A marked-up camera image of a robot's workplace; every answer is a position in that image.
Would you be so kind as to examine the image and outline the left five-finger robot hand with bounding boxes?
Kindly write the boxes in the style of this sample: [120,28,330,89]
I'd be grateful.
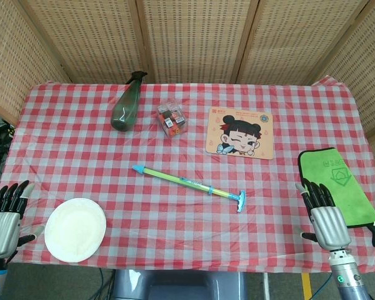
[0,180,45,259]

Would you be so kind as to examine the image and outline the green microfibre cloth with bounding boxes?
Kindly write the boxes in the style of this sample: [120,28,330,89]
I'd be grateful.
[297,147,375,248]

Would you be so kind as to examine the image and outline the white paper plate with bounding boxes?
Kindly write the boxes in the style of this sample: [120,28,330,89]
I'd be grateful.
[44,197,107,263]

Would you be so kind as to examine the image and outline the blue floor cable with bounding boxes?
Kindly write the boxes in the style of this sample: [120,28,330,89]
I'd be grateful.
[312,274,334,300]

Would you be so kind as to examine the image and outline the right five-finger robot hand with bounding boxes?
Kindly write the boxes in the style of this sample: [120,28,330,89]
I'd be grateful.
[295,179,353,252]

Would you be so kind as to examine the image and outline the cartoon girl mouse pad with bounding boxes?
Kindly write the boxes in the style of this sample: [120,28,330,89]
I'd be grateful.
[204,107,275,161]

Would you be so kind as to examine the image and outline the green blue toy pump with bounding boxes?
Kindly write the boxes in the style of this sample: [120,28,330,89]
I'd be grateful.
[143,167,248,214]

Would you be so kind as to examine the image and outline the red white checked tablecloth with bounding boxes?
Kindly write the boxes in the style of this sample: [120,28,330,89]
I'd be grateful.
[0,74,375,276]

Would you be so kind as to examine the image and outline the green spray bottle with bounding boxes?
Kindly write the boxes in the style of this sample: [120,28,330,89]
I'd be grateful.
[111,71,149,132]

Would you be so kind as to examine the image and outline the clear plastic box with toys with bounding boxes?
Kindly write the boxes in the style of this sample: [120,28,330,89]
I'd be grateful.
[157,100,189,138]

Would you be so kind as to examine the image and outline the bamboo folding screen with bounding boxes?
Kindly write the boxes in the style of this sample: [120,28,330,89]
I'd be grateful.
[0,0,375,194]

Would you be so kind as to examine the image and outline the clear tube with blue cap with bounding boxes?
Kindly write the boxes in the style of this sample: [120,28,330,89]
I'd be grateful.
[132,164,214,196]

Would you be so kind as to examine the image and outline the grey robot torso base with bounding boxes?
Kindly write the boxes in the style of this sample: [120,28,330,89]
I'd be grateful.
[112,269,248,300]

